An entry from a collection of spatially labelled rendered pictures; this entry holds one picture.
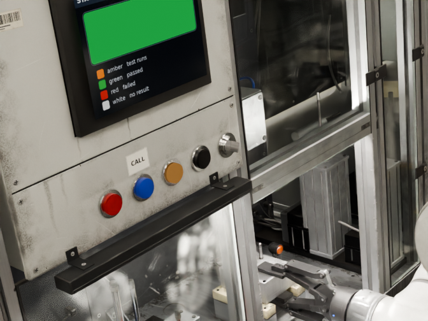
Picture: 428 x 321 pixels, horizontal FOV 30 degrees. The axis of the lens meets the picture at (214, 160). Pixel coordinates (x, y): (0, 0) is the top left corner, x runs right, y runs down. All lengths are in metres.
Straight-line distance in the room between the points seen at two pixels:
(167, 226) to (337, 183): 0.78
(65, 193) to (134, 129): 0.14
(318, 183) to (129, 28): 0.88
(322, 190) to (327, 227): 0.09
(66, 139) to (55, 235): 0.13
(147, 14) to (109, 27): 0.07
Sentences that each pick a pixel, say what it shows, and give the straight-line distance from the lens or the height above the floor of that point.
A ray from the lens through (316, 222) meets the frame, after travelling 1.88.
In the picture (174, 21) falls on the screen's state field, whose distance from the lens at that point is 1.11.
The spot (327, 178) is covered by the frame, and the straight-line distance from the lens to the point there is 1.81.
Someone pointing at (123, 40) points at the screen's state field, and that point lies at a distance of 1.05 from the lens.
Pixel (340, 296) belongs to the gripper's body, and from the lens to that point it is 1.56.
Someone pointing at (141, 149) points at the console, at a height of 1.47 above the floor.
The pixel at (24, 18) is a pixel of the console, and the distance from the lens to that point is 0.99.
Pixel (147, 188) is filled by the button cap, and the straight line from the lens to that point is 1.13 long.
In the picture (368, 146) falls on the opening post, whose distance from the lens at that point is 1.63.
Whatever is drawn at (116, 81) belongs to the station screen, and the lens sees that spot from 1.05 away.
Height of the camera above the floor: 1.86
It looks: 22 degrees down
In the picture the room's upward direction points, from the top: 7 degrees counter-clockwise
